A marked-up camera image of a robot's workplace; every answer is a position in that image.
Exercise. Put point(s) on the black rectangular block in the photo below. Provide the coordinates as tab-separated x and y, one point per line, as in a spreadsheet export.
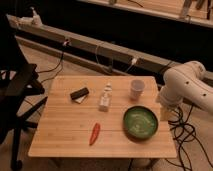
80	93

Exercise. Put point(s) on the wooden table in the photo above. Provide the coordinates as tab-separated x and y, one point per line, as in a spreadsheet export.
65	126

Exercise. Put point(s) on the white plastic cup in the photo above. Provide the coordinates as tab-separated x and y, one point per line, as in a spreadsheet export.
136	89

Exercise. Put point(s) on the green bowl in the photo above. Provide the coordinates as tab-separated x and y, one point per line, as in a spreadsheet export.
140	123

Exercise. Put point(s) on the white object on rail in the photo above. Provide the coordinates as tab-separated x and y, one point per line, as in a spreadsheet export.
35	19

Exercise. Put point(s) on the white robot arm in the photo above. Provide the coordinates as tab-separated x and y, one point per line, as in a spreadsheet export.
184	81

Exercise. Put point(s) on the white card under block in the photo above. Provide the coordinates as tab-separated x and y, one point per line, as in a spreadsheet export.
80	100

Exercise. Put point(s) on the clear small bottle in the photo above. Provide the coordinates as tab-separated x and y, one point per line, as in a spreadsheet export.
105	98

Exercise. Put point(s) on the black office chair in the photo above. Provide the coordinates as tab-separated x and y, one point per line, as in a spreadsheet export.
18	79

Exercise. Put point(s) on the long metal rail beam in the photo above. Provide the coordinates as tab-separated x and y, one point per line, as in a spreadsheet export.
156	43

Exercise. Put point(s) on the red chili pepper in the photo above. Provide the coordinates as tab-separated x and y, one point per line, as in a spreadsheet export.
94	134

